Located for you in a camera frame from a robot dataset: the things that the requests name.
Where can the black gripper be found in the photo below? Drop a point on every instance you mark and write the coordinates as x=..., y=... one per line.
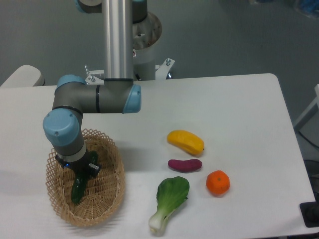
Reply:
x=82, y=165

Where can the green cucumber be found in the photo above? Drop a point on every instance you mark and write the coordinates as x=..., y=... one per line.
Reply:
x=81, y=180

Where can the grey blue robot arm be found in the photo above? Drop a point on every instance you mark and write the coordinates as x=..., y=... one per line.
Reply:
x=118, y=94

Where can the woven wicker basket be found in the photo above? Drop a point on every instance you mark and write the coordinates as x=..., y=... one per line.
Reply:
x=103, y=194

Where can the green bok choy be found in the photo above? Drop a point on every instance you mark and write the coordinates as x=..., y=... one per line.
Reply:
x=171, y=194

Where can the purple sweet potato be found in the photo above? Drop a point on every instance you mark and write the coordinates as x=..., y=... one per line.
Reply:
x=185, y=166

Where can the yellow mango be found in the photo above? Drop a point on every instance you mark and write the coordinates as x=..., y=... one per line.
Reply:
x=186, y=141

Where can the white chair armrest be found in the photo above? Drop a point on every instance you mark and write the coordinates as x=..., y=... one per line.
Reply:
x=24, y=76

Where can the orange tangerine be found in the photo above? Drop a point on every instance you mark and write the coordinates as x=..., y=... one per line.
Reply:
x=218, y=182

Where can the black device at table edge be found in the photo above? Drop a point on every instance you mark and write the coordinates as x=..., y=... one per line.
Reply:
x=310, y=214

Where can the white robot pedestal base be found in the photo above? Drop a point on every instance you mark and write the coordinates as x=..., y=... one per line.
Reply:
x=147, y=49

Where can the white frame at right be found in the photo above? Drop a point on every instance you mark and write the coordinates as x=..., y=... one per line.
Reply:
x=308, y=113

